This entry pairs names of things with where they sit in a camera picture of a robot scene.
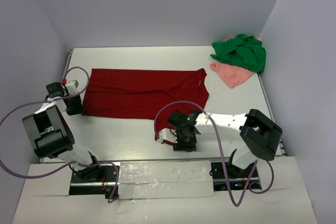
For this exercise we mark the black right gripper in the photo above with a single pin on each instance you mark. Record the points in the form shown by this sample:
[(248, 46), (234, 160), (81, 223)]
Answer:
[(184, 145)]

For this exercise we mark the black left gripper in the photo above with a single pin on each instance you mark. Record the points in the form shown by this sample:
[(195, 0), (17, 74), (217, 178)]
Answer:
[(76, 106)]

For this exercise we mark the red t-shirt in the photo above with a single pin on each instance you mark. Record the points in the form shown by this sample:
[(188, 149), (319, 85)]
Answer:
[(144, 94)]

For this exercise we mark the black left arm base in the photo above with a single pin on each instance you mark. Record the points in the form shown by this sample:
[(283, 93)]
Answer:
[(93, 181)]

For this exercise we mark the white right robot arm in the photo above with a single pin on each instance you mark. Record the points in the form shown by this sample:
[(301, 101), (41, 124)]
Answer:
[(260, 135)]

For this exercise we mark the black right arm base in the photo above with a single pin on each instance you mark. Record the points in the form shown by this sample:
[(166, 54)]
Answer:
[(237, 177)]

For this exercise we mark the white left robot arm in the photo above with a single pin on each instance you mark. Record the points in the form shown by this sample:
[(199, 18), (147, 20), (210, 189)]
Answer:
[(51, 137)]

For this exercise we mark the pink t-shirt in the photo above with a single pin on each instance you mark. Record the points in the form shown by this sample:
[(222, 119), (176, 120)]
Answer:
[(232, 76)]

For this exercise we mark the green t-shirt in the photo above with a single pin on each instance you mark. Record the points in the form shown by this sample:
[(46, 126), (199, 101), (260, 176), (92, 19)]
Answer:
[(241, 51)]

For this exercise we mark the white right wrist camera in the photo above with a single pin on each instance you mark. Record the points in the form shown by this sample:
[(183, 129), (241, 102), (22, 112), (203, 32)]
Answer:
[(167, 136)]

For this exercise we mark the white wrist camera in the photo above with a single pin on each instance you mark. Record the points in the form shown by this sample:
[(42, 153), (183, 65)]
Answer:
[(70, 87), (167, 136)]

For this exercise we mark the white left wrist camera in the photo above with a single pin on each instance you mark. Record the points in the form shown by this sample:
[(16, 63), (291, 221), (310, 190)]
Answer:
[(70, 87)]

